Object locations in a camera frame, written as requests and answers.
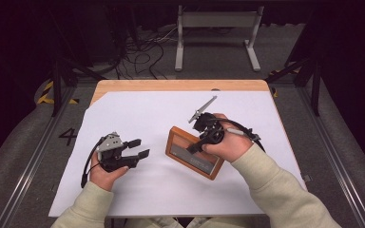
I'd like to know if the bundle of floor cables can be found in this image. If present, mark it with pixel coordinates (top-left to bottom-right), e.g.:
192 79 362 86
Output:
113 25 179 80

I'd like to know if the aluminium floor rail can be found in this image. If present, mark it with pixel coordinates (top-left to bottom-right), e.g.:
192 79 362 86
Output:
0 85 77 228
298 85 365 228

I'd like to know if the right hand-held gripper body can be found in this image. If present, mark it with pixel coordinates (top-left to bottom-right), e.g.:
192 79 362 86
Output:
188 95 226 145

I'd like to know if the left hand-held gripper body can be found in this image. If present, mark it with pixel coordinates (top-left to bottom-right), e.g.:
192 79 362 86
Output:
95 131 141 174

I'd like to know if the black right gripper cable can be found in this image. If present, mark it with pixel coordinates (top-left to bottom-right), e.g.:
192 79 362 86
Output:
217 117 266 154

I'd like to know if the black metal frame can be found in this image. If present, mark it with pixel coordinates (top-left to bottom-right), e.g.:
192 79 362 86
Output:
44 6 106 117
264 6 323 117

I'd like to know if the person's right hand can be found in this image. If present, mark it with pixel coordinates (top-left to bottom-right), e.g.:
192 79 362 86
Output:
202 113 255 163

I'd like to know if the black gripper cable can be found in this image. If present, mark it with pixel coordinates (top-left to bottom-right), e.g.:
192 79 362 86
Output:
80 136 106 189
217 117 266 154

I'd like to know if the person's left hand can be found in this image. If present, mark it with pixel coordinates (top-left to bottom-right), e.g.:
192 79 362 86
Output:
89 153 130 192

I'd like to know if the white paper sheet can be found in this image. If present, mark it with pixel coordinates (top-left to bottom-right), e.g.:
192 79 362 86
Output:
48 90 308 219

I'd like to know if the grey metal stand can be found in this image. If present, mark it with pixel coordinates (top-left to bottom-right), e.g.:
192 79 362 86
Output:
174 4 265 72

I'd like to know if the wooden board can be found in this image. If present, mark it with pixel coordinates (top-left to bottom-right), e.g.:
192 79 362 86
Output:
164 125 225 181

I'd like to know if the person's leg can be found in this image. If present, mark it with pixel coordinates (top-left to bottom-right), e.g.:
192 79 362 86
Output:
132 217 184 228
186 217 255 228

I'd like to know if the person's left leg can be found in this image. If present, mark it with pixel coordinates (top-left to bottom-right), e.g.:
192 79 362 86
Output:
132 217 184 228

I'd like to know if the wooden table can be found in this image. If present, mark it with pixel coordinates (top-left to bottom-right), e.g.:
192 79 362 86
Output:
89 79 282 123

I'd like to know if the person's right leg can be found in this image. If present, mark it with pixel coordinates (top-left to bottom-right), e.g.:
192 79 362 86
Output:
186 217 255 228

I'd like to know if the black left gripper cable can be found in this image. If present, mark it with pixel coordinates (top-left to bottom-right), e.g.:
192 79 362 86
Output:
80 136 106 189

